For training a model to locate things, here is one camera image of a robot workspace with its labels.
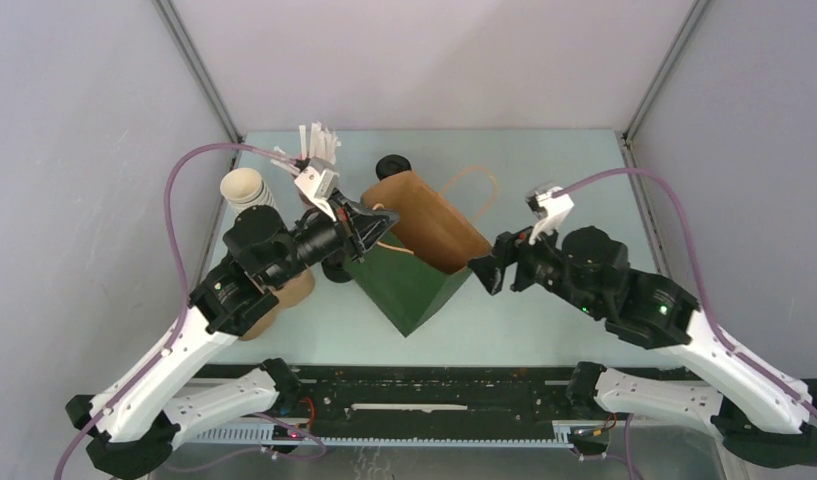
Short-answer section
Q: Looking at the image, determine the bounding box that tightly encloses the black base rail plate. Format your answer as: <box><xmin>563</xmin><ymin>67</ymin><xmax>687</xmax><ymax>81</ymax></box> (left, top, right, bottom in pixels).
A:
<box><xmin>237</xmin><ymin>363</ymin><xmax>635</xmax><ymax>444</ymax></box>

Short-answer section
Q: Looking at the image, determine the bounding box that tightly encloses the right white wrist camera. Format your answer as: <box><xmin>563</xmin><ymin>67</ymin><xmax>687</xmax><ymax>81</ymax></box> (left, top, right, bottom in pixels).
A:
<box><xmin>526</xmin><ymin>183</ymin><xmax>574</xmax><ymax>245</ymax></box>

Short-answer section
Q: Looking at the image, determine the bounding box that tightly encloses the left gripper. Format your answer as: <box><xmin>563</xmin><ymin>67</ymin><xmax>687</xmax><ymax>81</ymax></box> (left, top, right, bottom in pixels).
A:
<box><xmin>267</xmin><ymin>187</ymin><xmax>401</xmax><ymax>287</ymax></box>

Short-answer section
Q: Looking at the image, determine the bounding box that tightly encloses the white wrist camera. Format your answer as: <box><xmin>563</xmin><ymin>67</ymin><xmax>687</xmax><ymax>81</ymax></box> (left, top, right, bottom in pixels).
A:
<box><xmin>294</xmin><ymin>157</ymin><xmax>339</xmax><ymax>221</ymax></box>
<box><xmin>526</xmin><ymin>183</ymin><xmax>574</xmax><ymax>245</ymax></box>

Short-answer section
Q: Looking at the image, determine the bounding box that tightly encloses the brown cardboard cup carrier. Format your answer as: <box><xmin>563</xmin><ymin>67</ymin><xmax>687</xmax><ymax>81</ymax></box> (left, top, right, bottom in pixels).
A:
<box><xmin>239</xmin><ymin>269</ymin><xmax>316</xmax><ymax>341</ymax></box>

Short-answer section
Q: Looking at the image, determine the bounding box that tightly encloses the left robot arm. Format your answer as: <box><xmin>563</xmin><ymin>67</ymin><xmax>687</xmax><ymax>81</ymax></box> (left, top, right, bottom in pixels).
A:
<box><xmin>66</xmin><ymin>193</ymin><xmax>399</xmax><ymax>479</ymax></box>

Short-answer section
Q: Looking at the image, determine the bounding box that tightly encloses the black cup lid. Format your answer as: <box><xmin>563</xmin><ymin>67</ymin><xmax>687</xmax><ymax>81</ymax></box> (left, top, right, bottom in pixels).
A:
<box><xmin>375</xmin><ymin>154</ymin><xmax>412</xmax><ymax>180</ymax></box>

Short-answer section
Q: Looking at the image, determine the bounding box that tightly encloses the stack of paper cups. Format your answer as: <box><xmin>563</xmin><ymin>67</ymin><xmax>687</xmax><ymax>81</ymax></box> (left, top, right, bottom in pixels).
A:
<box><xmin>220</xmin><ymin>167</ymin><xmax>276</xmax><ymax>215</ymax></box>

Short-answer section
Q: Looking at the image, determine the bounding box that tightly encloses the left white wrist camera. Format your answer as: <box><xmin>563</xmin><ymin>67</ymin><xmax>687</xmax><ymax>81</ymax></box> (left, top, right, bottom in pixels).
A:
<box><xmin>294</xmin><ymin>157</ymin><xmax>339</xmax><ymax>221</ymax></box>

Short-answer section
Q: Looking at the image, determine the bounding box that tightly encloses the stack of black lids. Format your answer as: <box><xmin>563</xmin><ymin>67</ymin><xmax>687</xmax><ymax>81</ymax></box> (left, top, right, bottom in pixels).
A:
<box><xmin>321</xmin><ymin>262</ymin><xmax>353</xmax><ymax>284</ymax></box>

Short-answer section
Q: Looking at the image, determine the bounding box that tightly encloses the green paper bag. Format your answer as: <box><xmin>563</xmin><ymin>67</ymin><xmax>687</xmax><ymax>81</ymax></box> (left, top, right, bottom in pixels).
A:
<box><xmin>345</xmin><ymin>166</ymin><xmax>499</xmax><ymax>337</ymax></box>

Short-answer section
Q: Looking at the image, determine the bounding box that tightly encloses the white wrapped straws bundle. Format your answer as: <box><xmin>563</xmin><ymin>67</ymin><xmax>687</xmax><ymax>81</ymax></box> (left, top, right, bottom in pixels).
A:
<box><xmin>270</xmin><ymin>122</ymin><xmax>342</xmax><ymax>177</ymax></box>

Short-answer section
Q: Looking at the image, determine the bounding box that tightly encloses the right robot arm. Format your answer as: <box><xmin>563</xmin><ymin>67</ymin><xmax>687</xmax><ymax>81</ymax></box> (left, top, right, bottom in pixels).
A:
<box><xmin>468</xmin><ymin>226</ymin><xmax>817</xmax><ymax>469</ymax></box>

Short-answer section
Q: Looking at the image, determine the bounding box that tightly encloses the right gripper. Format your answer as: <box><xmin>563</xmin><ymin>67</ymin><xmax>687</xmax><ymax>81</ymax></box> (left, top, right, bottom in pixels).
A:
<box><xmin>464</xmin><ymin>213</ymin><xmax>601</xmax><ymax>318</ymax></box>

